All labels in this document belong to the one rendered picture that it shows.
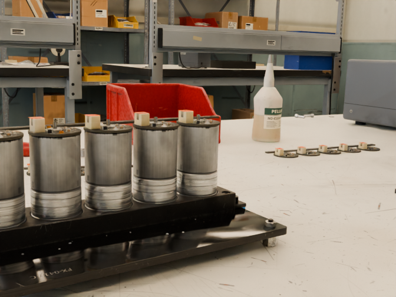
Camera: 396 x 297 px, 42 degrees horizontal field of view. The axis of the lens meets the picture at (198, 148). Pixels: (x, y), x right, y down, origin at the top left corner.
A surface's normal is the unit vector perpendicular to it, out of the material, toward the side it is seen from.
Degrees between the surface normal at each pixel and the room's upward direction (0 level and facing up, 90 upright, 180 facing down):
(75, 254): 0
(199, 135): 90
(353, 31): 90
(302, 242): 0
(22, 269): 0
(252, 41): 90
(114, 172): 90
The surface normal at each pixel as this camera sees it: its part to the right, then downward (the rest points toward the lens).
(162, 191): 0.36, 0.18
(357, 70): -0.84, 0.07
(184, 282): 0.03, -0.98
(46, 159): -0.06, 0.18
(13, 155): 0.83, 0.13
